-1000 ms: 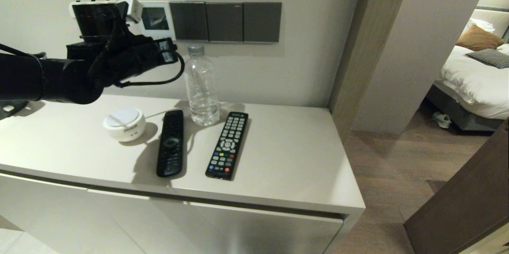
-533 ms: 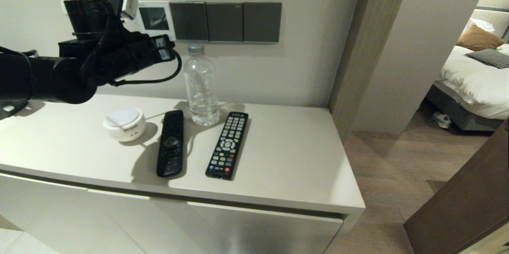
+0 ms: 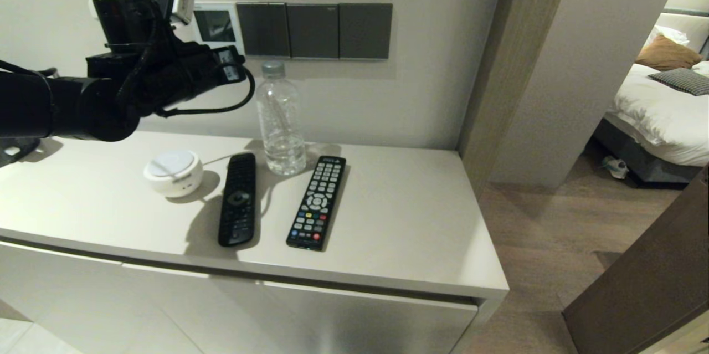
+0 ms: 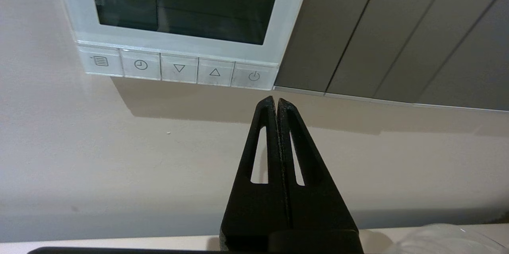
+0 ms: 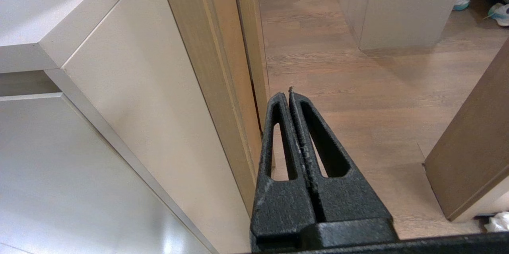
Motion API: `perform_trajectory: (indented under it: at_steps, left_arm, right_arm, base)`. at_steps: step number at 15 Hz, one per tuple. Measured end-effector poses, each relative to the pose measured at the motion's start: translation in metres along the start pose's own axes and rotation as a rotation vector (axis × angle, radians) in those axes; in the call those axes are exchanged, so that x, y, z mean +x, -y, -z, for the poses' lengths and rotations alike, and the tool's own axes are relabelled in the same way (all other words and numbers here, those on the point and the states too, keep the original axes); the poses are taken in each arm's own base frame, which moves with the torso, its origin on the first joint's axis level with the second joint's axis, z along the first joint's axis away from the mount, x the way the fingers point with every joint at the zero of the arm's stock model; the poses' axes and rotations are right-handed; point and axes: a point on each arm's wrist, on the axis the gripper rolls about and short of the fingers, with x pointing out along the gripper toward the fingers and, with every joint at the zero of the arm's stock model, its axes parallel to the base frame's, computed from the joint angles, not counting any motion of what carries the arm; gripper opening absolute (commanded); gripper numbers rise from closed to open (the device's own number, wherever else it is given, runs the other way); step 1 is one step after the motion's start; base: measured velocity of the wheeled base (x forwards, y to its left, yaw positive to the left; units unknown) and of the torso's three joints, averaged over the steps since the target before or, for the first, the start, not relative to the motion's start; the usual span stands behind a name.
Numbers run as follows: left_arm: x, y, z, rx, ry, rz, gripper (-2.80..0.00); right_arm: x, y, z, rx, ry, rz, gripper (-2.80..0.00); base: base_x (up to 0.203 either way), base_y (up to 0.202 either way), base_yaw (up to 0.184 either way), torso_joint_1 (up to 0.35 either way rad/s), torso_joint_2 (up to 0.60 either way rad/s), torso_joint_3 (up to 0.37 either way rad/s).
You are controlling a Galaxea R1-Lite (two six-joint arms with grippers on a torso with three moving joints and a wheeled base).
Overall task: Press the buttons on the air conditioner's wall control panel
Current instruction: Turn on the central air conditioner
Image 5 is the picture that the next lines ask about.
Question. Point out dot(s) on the right white drawer front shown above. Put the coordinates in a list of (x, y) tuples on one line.
[(59, 174)]

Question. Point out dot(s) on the wooden door frame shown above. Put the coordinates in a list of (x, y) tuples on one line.
[(206, 67)]

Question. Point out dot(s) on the crumpled white cloth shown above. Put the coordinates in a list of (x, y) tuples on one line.
[(499, 222)]

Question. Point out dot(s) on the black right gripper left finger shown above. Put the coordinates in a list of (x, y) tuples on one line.
[(278, 206)]

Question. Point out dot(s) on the white and teal sneaker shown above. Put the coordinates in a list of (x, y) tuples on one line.
[(461, 3), (502, 13)]

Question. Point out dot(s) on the beige sideboard cabinet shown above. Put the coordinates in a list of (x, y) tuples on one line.
[(139, 107)]

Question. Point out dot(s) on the brown wooden door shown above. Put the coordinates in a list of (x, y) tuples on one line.
[(473, 146)]

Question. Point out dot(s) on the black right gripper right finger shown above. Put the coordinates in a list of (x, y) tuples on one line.
[(346, 198)]

